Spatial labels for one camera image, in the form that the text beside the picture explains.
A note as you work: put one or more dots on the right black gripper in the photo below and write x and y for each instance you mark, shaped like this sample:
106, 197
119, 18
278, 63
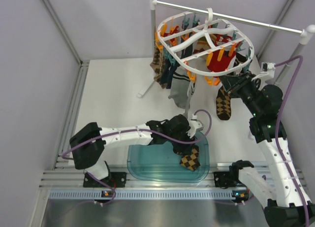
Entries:
229, 81

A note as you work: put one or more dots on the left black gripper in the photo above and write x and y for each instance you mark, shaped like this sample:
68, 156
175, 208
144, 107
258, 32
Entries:
184, 148

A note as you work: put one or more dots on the brown argyle sock back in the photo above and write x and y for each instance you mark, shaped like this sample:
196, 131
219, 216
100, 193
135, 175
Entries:
191, 162

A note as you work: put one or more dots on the brown argyle sock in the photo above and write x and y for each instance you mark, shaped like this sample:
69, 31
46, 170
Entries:
223, 105
191, 162

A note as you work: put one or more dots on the brown argyle sock front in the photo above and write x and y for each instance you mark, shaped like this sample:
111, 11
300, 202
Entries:
223, 105

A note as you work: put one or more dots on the white oval clip hanger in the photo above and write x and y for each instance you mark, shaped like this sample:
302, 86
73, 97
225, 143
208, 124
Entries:
192, 47

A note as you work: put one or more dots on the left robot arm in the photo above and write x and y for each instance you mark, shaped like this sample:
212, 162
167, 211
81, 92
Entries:
89, 143

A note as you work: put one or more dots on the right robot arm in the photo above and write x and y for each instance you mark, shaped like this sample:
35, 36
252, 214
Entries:
285, 203

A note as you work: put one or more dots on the red sock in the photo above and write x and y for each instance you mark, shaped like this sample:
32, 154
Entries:
223, 64

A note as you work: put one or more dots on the teal plastic basin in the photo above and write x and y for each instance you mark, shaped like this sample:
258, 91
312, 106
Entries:
160, 163

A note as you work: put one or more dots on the grey striped sock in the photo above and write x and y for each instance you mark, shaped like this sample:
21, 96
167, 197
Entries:
191, 91
179, 88

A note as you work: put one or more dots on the brown patterned hanging sock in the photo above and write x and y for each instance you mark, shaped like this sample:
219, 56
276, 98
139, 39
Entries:
157, 66

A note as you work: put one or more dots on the white drying rack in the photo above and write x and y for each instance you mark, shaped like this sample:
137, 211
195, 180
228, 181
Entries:
174, 66

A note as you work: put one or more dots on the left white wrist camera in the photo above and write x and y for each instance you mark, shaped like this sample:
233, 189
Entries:
195, 126

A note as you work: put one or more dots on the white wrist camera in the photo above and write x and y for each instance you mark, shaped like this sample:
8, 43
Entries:
267, 71
195, 126

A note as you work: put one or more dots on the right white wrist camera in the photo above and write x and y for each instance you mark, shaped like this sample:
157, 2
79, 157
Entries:
267, 71

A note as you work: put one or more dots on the perforated cable duct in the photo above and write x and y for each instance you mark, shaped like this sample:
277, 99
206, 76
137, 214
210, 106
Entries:
151, 194

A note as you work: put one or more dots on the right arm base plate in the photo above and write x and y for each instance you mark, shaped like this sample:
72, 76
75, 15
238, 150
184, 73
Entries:
224, 180

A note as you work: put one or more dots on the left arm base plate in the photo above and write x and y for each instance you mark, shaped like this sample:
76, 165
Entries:
116, 180

